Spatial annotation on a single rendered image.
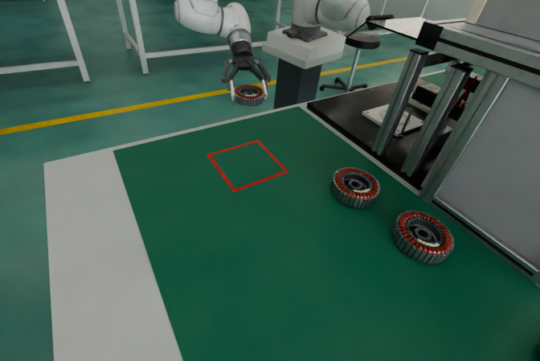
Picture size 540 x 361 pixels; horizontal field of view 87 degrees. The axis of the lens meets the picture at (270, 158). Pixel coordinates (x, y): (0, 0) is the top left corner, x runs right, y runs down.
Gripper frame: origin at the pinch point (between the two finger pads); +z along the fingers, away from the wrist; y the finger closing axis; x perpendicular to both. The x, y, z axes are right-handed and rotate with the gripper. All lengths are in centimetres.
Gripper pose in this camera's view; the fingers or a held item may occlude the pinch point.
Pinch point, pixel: (248, 93)
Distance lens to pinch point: 105.6
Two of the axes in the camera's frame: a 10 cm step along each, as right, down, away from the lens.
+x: 2.0, -3.9, -9.0
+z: 1.7, 9.2, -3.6
